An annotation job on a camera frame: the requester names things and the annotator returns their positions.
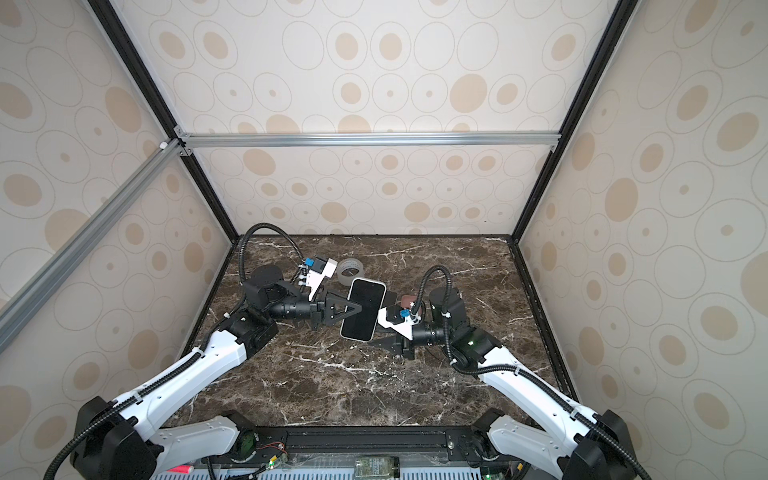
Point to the black corner frame post right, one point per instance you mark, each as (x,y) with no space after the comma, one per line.
(606,46)

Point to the pink phone case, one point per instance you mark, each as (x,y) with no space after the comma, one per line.
(408,302)

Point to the silver aluminium rail left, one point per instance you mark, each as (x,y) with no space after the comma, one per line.
(38,290)

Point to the silver aluminium rail back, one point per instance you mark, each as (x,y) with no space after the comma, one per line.
(386,139)

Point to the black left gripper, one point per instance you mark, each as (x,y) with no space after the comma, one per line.
(318,309)

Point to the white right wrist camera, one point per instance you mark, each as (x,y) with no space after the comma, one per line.
(398,319)

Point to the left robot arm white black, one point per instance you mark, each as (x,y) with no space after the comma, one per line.
(125,438)

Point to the pink marker pen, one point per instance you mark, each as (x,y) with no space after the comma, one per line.
(181,469)

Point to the clear tape roll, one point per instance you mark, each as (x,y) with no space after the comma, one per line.
(348,270)

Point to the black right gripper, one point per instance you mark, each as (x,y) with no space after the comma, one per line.
(400,346)

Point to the black corner frame post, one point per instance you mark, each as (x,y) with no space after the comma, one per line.
(606,46)
(107,17)

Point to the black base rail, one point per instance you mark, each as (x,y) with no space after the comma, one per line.
(455,444)

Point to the black corner frame post left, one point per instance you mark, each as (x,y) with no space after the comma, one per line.
(107,17)

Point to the green circuit board module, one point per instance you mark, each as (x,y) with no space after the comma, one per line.
(377,468)

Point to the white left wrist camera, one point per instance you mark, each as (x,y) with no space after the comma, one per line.
(314,271)

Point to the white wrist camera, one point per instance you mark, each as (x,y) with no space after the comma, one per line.
(314,271)
(398,319)

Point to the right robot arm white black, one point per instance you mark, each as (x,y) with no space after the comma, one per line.
(568,441)

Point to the silver aluminium rail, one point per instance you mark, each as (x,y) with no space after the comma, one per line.
(386,139)
(38,290)

